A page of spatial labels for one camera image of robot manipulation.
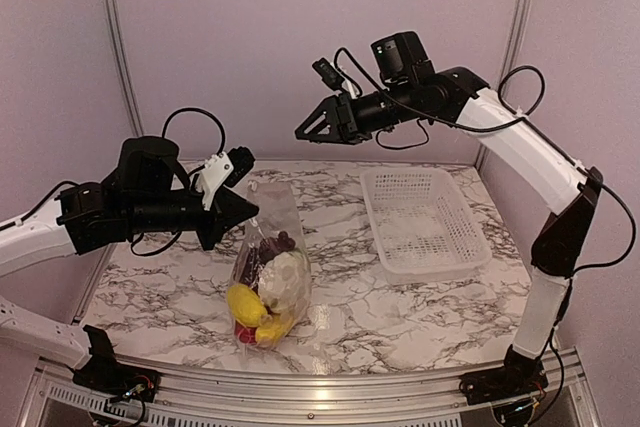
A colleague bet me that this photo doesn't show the left aluminium frame post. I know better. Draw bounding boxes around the left aluminium frame post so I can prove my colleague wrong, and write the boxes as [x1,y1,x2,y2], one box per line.
[103,0,144,137]

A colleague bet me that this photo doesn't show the purple grape bunch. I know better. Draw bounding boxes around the purple grape bunch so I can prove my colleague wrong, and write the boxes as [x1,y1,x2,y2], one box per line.
[235,231,296,291]

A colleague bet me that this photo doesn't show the white plastic basket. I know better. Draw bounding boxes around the white plastic basket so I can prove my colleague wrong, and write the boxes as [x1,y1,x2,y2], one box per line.
[360,167,493,285]

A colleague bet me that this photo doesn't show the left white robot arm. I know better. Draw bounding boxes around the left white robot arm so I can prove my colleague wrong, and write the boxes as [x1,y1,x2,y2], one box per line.
[1,183,259,392]

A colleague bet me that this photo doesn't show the yellow lemon toy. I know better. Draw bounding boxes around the yellow lemon toy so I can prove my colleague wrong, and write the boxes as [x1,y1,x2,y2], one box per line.
[227,283,268,328]

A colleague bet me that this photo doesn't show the right aluminium frame post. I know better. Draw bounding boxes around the right aluminium frame post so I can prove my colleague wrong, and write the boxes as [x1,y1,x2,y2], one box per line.
[472,0,540,168]

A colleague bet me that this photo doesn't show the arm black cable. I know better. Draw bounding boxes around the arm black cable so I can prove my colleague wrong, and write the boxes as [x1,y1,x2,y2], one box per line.
[332,46,637,268]
[0,106,226,257]

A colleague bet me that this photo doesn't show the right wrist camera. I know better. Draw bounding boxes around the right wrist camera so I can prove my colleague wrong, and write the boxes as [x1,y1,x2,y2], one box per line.
[312,30,434,98]

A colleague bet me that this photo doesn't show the aluminium frame post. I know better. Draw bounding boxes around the aluminium frame post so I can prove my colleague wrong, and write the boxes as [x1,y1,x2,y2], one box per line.
[472,0,540,168]
[103,0,144,137]

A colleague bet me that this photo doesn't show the clear zip top bag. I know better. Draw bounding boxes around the clear zip top bag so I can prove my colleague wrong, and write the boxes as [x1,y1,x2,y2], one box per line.
[226,182,312,349]

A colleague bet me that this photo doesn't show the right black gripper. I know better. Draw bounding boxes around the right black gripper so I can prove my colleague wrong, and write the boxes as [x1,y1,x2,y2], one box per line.
[295,79,421,144]

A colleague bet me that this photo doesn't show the red bell pepper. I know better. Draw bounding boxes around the red bell pepper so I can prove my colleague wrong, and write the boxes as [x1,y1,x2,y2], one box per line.
[234,323,256,345]

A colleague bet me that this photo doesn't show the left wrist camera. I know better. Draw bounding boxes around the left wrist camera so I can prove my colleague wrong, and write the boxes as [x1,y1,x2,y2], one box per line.
[192,146,255,211]

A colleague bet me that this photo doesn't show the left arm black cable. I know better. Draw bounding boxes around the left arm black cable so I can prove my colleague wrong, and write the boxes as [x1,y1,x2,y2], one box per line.
[0,106,226,257]

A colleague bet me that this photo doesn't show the front aluminium rail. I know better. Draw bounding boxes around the front aluminium rail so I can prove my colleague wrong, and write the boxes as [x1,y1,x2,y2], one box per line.
[17,350,601,426]

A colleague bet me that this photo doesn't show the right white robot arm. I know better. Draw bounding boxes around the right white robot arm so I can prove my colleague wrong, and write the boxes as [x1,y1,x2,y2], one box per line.
[295,59,601,405]

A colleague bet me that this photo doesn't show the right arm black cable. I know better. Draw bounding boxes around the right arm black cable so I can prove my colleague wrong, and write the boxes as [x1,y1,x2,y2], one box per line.
[332,46,637,268]

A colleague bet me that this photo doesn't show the white cauliflower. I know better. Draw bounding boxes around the white cauliflower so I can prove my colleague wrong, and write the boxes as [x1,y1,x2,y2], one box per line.
[258,249,311,317]

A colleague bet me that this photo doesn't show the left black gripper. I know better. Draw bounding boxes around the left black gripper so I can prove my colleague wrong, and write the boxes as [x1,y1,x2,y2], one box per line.
[126,187,258,250]

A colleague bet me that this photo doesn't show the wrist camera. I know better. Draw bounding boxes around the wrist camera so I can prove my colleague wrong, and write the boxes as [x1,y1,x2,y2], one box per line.
[192,146,255,211]
[312,30,434,98]

